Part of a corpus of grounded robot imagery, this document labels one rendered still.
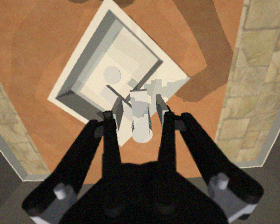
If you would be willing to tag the white square sink basin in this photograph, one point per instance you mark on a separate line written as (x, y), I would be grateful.
(111, 54)

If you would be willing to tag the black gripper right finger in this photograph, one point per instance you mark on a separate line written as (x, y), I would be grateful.
(231, 188)

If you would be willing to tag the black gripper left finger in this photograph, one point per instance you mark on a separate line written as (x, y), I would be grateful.
(49, 201)

